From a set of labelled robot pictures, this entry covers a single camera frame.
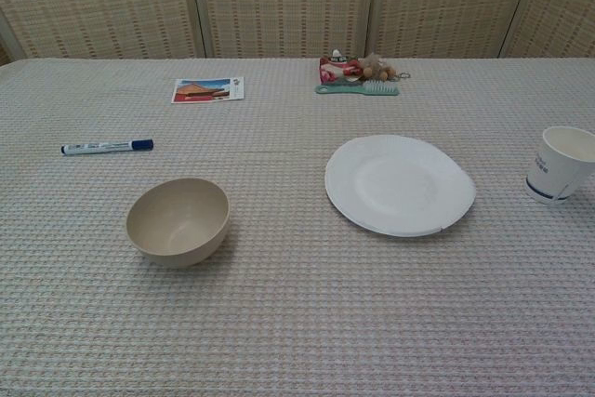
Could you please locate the small beige bowl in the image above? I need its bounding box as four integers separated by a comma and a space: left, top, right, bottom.
124, 177, 231, 270

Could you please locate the white paper cup blue print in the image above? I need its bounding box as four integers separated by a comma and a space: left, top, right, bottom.
524, 126, 595, 205

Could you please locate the white paper plate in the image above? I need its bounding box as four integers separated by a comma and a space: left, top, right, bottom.
324, 134, 478, 238

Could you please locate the green plastic brush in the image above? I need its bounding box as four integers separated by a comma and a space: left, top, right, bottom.
314, 80, 401, 97

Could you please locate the red snack packet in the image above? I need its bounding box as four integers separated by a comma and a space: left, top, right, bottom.
318, 56, 364, 85

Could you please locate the red palace postcard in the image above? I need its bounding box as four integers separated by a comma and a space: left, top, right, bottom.
170, 76, 246, 104

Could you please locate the beige waffle tablecloth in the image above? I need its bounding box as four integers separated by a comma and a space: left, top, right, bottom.
0, 57, 595, 397

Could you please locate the woven folding screen panel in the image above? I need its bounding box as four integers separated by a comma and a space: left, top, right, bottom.
371, 0, 543, 60
0, 0, 210, 62
189, 0, 378, 60
500, 0, 595, 60

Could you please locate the blue whiteboard marker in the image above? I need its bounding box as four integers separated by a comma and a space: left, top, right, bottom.
59, 138, 155, 156

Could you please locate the wooden bead fluffy keychain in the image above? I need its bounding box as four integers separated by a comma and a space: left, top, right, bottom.
360, 53, 414, 83

